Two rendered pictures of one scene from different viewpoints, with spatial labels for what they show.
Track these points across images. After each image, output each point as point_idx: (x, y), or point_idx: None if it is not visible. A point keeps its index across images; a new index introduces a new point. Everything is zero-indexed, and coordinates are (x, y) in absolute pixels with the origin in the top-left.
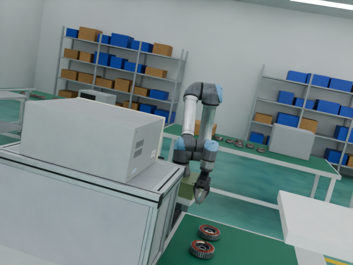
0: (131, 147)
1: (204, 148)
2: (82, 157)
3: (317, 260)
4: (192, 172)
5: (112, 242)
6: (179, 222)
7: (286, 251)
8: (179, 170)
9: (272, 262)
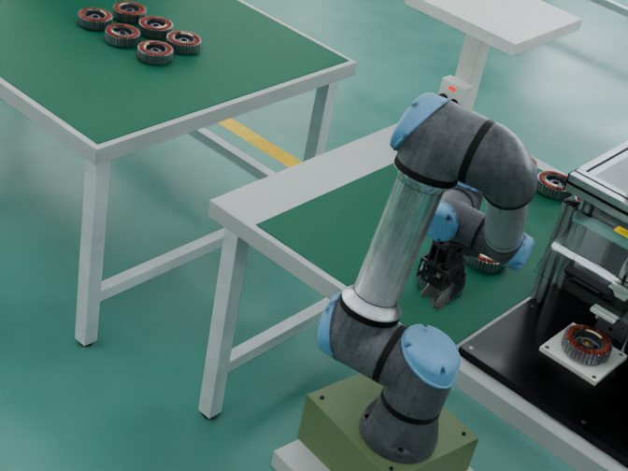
0: None
1: (482, 198)
2: None
3: (254, 192)
4: (344, 422)
5: None
6: (479, 330)
7: (300, 220)
8: (592, 165)
9: (361, 214)
